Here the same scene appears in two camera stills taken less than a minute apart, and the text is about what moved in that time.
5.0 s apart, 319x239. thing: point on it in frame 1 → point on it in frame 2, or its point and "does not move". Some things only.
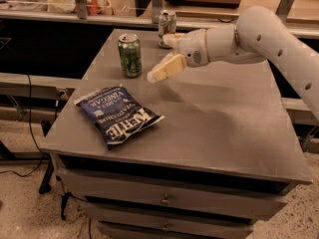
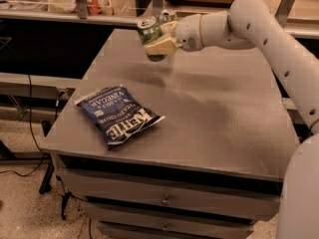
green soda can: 130,49 → 149,28
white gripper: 193,49 → 187,32
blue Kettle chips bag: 115,115 does not move
